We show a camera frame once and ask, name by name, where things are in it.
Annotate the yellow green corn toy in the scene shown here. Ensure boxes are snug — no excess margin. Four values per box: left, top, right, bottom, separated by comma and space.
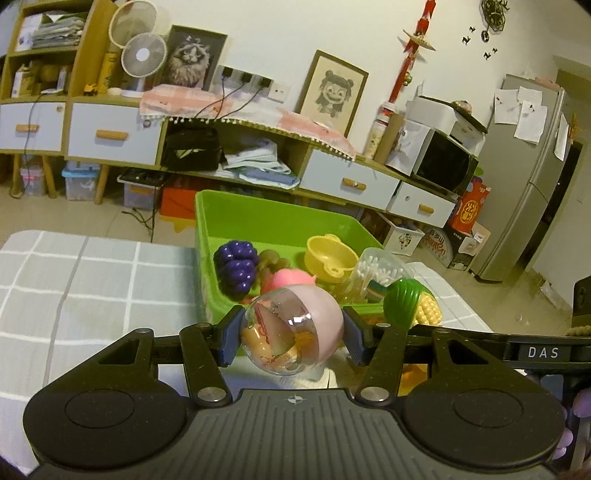
384, 278, 443, 330

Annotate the clear cotton swab jar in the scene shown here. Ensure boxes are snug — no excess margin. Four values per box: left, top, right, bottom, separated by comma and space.
332, 248, 414, 304

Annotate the pink capsule ball toy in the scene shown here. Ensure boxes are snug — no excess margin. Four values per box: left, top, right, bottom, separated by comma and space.
239, 284, 345, 376

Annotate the purple grape toy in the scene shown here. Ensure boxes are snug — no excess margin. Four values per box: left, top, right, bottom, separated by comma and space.
213, 240, 259, 301

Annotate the pink pig toy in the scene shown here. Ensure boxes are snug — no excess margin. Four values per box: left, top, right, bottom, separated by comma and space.
260, 268, 317, 294

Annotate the yellow plastic bowl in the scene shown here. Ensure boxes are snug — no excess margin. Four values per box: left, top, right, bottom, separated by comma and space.
304, 234, 359, 284

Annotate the translucent rubber hand toy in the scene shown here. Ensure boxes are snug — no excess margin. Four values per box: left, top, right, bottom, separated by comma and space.
256, 249, 290, 289

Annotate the white starfish toy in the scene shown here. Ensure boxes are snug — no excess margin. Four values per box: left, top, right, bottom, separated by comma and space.
279, 348, 366, 392

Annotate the green plastic bin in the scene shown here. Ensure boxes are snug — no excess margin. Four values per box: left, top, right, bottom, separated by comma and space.
195, 190, 380, 323

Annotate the grey checked tablecloth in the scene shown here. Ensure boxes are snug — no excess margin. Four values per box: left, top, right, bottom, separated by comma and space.
0, 230, 493, 474

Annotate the red gift box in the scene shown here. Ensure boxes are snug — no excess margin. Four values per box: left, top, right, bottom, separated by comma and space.
448, 176, 491, 234

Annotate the black bag on shelf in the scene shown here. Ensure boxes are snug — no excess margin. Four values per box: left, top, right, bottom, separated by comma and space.
161, 126, 225, 172

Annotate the silver refrigerator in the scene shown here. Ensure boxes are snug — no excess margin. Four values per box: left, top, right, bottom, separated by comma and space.
470, 74, 572, 283

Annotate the pink cloth runner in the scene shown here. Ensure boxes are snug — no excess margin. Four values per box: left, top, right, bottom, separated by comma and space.
139, 85, 356, 160

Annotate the framed girl drawing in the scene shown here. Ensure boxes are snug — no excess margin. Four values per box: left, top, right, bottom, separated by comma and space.
294, 50, 369, 137

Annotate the wooden sideboard cabinet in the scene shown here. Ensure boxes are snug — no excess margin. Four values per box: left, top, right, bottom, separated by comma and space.
1, 1, 455, 227

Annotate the framed cat picture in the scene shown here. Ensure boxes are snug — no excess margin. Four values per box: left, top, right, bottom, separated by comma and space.
160, 25, 228, 90

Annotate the white desk fan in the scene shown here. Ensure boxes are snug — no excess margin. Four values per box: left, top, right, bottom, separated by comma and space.
121, 33, 167, 98

